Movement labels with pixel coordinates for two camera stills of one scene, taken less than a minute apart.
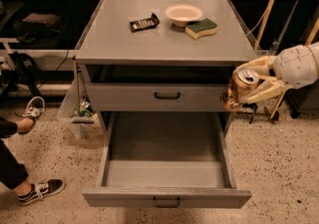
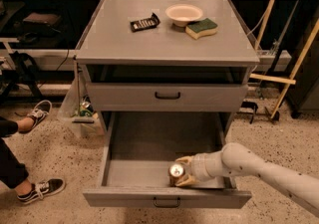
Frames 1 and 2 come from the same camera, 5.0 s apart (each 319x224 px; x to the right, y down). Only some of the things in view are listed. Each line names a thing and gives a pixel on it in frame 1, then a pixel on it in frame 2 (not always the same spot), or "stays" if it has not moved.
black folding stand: [25, 70] stays
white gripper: [295, 66] to [200, 167]
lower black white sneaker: [42, 189] stays
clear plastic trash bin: [78, 114] stays
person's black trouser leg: [12, 173] stays
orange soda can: [242, 81] to [175, 172]
